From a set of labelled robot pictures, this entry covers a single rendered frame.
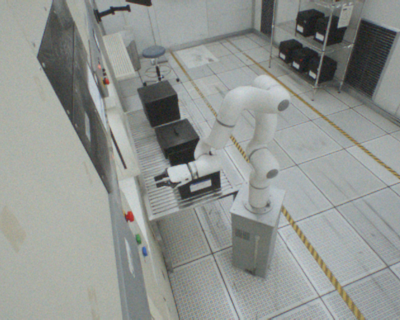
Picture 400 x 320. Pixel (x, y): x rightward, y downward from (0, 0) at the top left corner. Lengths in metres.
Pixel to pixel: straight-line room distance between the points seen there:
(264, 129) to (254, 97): 0.20
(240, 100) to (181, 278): 1.61
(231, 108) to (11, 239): 0.95
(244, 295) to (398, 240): 1.34
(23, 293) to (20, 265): 0.02
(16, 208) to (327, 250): 2.36
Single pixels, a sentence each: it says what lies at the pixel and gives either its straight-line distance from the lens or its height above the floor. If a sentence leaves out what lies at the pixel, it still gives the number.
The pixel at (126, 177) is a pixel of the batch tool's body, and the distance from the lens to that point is 1.84.
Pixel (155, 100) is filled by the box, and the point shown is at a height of 1.01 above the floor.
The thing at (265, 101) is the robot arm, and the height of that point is 1.53.
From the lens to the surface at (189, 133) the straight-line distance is 2.09.
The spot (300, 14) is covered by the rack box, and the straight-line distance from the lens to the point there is 4.27.
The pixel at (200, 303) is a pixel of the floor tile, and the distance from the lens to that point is 2.26.
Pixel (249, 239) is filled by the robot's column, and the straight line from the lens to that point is 1.86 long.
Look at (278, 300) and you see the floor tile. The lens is 2.27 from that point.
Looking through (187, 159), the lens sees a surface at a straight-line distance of 1.90.
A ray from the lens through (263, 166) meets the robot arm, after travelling 1.36.
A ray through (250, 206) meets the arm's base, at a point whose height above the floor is 0.77.
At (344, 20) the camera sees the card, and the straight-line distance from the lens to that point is 3.83.
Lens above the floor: 2.13
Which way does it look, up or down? 43 degrees down
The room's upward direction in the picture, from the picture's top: 8 degrees counter-clockwise
